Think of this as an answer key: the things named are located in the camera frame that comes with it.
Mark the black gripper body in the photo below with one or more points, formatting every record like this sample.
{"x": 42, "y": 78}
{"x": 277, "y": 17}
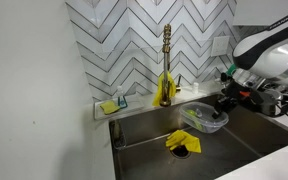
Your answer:
{"x": 234, "y": 93}

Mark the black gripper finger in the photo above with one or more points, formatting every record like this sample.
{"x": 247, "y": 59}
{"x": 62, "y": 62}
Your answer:
{"x": 217, "y": 113}

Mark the clear plastic lunch box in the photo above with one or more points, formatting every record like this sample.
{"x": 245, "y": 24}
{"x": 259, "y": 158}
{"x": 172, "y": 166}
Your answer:
{"x": 204, "y": 117}

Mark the green measuring spoon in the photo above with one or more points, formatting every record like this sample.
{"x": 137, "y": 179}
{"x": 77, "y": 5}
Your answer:
{"x": 193, "y": 114}

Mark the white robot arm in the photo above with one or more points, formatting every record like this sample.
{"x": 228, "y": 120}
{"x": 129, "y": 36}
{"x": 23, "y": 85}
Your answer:
{"x": 258, "y": 58}

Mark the yellow glove in sink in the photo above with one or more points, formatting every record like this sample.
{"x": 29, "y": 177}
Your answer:
{"x": 182, "y": 138}

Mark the gold spring faucet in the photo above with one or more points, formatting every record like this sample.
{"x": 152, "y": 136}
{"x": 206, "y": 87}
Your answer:
{"x": 166, "y": 46}

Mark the yellow glove on faucet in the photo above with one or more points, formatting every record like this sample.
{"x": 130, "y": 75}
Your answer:
{"x": 166, "y": 90}

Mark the white upper cabinet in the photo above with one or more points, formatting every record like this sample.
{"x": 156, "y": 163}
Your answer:
{"x": 259, "y": 12}

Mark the small soap bottle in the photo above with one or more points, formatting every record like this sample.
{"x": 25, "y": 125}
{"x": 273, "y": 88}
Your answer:
{"x": 121, "y": 99}

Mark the yellow sponge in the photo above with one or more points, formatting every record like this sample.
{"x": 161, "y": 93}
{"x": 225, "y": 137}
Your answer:
{"x": 109, "y": 107}

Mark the white wall outlet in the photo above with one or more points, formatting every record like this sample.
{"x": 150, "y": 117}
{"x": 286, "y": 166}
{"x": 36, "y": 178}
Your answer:
{"x": 220, "y": 45}

